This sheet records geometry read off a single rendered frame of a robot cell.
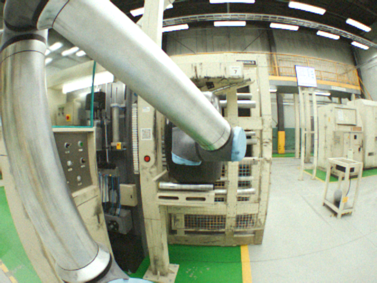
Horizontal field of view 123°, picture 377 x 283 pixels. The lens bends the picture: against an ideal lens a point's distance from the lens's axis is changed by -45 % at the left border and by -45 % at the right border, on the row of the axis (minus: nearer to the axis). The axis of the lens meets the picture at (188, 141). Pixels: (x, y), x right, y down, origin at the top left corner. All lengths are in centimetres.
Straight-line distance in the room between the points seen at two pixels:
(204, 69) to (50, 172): 132
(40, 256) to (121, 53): 106
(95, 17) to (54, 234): 34
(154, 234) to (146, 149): 64
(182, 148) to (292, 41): 1238
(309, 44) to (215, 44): 650
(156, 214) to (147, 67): 113
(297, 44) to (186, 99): 1254
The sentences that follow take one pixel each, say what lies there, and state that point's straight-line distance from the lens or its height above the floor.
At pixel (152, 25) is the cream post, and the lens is 143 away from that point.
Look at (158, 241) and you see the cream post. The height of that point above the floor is 42.
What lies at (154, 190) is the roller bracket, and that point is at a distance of 112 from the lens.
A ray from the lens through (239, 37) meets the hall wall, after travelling 1185.
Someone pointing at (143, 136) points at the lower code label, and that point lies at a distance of 120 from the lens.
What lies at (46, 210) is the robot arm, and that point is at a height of 111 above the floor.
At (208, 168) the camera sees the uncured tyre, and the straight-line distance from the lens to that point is 96.
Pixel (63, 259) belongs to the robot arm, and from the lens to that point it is 39.
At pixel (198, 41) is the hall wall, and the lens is 1179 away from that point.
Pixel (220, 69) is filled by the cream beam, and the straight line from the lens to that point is 146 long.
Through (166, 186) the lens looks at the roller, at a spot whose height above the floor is 90.
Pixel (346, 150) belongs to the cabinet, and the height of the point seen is 75.
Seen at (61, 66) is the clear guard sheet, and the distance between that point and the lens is 105.
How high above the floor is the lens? 123
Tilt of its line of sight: 3 degrees down
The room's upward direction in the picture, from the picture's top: 1 degrees counter-clockwise
